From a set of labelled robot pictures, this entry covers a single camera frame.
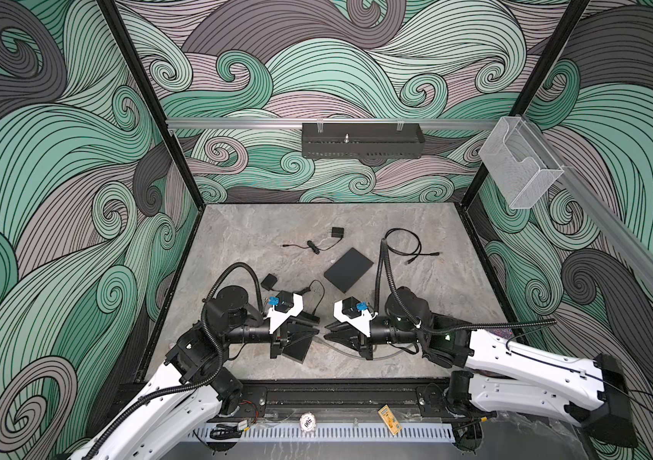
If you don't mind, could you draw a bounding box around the ribbed black network switch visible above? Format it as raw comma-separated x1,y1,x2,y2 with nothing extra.
282,324,319,363

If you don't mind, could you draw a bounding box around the black power adapter cable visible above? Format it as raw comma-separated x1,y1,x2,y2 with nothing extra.
281,226,346,257
259,272,328,323

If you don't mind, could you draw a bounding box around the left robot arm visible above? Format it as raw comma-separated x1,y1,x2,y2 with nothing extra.
71,262,320,459

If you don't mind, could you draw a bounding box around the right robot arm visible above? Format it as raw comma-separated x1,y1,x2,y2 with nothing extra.
326,241,638,449

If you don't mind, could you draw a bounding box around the yellow tag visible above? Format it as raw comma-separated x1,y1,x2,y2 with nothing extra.
378,404,402,436

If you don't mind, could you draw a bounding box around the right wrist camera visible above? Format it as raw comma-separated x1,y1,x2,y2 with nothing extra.
333,297,377,337

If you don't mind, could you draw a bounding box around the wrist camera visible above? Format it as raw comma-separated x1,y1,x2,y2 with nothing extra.
265,291,304,335
333,297,377,337

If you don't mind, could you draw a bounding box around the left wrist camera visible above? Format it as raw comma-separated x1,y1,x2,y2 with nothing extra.
265,291,304,335

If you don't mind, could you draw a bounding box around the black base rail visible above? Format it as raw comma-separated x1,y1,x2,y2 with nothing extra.
228,378,569,418

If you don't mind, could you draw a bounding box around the red yellow wire bundle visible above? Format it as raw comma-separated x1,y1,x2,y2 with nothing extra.
233,399,261,432

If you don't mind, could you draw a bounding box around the white slotted cable duct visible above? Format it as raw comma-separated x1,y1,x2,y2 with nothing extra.
188,423,455,444

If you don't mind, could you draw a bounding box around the coiled black cable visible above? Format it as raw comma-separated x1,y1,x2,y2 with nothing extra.
384,227,441,266

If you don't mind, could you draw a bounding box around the black wall tray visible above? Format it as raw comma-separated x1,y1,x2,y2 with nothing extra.
301,122,426,160

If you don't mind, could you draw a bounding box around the clear acrylic wall holder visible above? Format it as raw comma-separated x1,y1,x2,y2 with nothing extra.
479,116,563,210

